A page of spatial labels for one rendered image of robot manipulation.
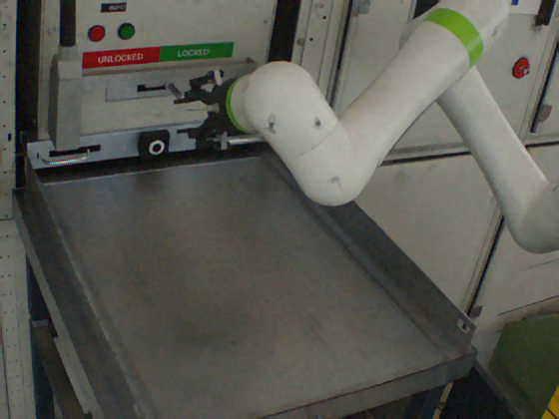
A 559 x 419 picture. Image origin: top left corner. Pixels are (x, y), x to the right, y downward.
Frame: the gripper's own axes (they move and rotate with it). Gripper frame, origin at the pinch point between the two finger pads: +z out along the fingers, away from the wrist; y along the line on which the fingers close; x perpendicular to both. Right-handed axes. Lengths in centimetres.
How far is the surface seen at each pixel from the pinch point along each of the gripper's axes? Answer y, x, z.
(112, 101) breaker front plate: -4.9, -9.4, 16.2
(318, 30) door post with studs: -15.6, 32.6, 5.1
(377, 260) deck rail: 29.5, 27.1, -15.9
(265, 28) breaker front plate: -16.9, 22.4, 9.4
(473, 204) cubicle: 29, 92, 28
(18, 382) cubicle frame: 56, -32, 47
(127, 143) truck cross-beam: 3.7, -5.8, 20.0
